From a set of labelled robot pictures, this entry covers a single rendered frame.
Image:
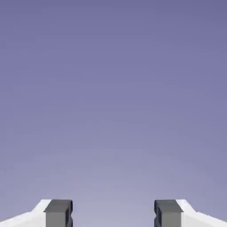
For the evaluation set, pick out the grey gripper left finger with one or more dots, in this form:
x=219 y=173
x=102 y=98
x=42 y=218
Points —
x=55 y=214

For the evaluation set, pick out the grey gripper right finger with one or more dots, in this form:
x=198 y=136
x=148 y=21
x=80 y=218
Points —
x=170 y=214

